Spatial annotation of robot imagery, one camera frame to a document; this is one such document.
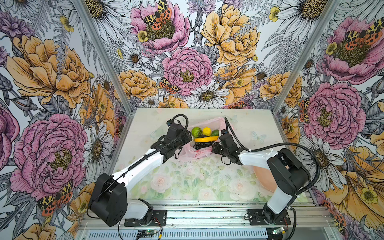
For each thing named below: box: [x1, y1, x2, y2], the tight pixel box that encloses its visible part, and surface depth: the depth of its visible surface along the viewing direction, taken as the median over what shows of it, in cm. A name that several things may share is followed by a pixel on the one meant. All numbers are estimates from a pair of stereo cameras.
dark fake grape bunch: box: [193, 141, 214, 150], surface depth 99 cm
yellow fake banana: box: [194, 135, 219, 143], surface depth 101 cm
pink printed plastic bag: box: [179, 117, 227, 160], surface depth 90 cm
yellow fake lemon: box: [202, 127, 212, 137], surface depth 105 cm
